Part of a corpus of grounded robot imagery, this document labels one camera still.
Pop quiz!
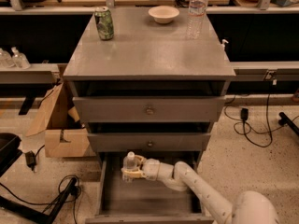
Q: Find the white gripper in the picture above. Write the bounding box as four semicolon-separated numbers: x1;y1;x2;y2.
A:
121;155;161;181

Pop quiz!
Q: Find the cardboard box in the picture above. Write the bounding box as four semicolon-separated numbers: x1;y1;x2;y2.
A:
25;63;97;159

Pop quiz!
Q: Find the grey wooden drawer cabinet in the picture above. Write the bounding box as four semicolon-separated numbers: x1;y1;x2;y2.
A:
64;7;235;165

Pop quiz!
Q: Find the black metal stand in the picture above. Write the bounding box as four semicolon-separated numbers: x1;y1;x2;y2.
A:
0;175;80;224

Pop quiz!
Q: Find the black power adapter left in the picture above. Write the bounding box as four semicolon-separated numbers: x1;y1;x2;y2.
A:
25;151;36;171

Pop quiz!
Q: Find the small white pump bottle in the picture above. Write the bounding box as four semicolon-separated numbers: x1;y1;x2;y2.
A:
221;39;229;51

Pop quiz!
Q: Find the labelled plastic bottle white cap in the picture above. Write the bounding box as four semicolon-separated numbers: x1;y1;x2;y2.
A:
121;151;137;182

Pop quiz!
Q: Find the grey middle drawer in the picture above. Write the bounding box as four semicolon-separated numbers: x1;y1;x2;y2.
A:
88;133;210;152

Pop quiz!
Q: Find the white bowl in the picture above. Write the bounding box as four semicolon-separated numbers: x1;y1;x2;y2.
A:
149;6;179;24

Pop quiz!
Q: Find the grey open bottom drawer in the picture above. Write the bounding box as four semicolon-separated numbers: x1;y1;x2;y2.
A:
85;153;213;224

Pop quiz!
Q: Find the clear pump bottle right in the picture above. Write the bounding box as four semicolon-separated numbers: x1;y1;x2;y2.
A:
11;47;31;69

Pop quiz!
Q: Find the black power adapter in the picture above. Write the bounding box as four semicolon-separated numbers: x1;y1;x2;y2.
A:
240;108;249;121
25;151;36;171

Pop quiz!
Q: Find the black cable on floor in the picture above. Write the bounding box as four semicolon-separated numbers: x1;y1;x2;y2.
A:
223;81;286;148

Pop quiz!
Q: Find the clear pump bottle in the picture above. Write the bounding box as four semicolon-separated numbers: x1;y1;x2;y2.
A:
11;47;31;69
0;49;15;68

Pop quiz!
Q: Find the green soda can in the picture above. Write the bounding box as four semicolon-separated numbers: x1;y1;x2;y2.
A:
94;7;114;40

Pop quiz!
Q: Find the clear water bottle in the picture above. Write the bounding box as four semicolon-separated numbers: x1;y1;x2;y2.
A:
186;0;207;39

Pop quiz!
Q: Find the grey top drawer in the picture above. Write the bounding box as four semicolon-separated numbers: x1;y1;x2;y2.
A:
73;97;224;123

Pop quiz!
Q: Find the clear pump bottle left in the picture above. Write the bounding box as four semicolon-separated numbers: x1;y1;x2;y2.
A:
0;49;15;68

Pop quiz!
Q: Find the black power adapter right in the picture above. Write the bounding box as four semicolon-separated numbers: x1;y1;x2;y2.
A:
240;108;249;121

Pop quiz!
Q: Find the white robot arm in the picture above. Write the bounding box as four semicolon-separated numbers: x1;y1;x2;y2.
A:
121;151;280;224

